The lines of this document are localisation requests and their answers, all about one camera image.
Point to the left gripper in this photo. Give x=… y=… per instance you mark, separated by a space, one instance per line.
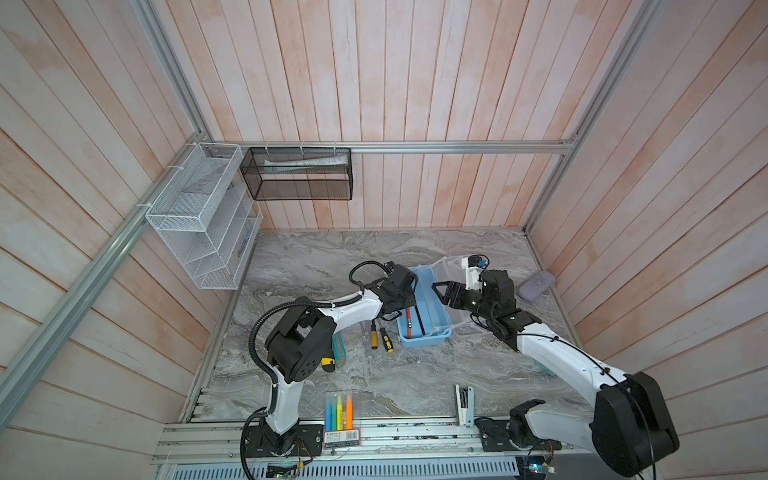
x=410 y=298

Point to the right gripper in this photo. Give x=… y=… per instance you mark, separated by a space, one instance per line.
x=450 y=292

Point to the black hex key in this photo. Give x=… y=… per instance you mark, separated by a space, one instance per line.
x=420 y=321

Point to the blue plastic tool box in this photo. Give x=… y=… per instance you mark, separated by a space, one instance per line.
x=438 y=320

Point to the large black yellow screwdriver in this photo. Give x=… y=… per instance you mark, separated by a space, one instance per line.
x=328 y=364

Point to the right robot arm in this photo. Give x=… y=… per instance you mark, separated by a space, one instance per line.
x=630 y=427

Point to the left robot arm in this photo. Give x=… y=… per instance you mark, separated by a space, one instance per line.
x=290 y=341

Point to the highlighter pen pack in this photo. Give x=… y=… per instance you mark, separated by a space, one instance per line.
x=341 y=424

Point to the small yellow screwdriver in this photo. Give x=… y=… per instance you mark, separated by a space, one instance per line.
x=374 y=343

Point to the black yellow stubby screwdriver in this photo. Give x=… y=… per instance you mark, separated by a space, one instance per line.
x=384 y=340

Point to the white stapler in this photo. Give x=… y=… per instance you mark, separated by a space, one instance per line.
x=465 y=401

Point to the black mesh basket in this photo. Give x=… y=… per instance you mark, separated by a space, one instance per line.
x=298 y=173

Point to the teal handled tool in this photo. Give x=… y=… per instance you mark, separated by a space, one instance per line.
x=338 y=349

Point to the white wire mesh shelf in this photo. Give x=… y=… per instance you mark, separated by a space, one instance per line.
x=206 y=219

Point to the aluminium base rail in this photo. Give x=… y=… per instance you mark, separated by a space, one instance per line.
x=381 y=438

